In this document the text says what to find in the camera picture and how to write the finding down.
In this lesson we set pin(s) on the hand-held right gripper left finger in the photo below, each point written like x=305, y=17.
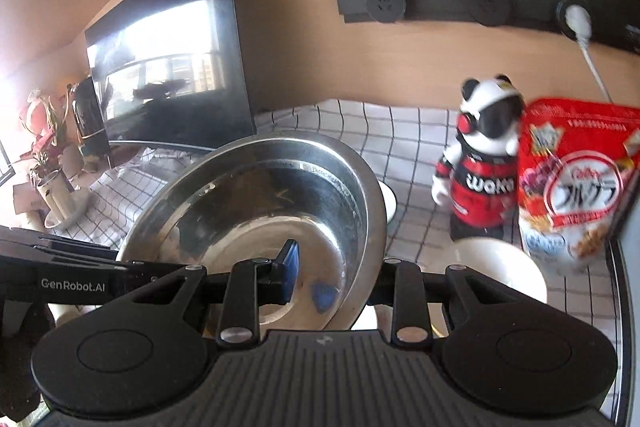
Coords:
x=290, y=269

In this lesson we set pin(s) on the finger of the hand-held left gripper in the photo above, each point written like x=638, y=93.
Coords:
x=55, y=244

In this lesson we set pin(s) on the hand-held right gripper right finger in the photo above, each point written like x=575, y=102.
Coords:
x=405, y=287

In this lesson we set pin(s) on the white enamel bowl blue rim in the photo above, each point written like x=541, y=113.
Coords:
x=389, y=202

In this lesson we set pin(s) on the stainless steel bowl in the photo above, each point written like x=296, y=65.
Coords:
x=225, y=207

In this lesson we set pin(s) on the white paper bowl orange print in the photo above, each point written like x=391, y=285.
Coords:
x=500, y=262

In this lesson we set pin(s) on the red-leaf potted plant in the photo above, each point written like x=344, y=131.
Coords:
x=50, y=142

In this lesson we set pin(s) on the panda figurine red black outfit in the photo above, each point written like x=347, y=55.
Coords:
x=480, y=187

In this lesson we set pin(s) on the dark upright appliance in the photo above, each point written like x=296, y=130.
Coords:
x=90, y=117

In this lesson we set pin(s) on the white black checked tablecloth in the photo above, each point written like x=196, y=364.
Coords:
x=400, y=132

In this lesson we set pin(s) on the red cereal bag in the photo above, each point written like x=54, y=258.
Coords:
x=575, y=187

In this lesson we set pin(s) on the black computer monitor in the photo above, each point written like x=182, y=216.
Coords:
x=175, y=57

